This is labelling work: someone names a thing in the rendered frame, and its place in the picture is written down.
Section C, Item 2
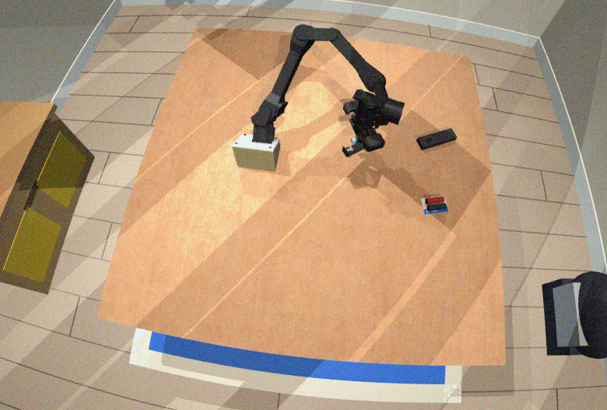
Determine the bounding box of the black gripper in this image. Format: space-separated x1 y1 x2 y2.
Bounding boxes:
343 100 385 152

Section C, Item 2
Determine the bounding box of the black rectangular bar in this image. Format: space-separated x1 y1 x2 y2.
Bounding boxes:
416 128 457 151

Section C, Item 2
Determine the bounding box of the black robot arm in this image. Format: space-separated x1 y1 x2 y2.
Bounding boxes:
251 25 405 144

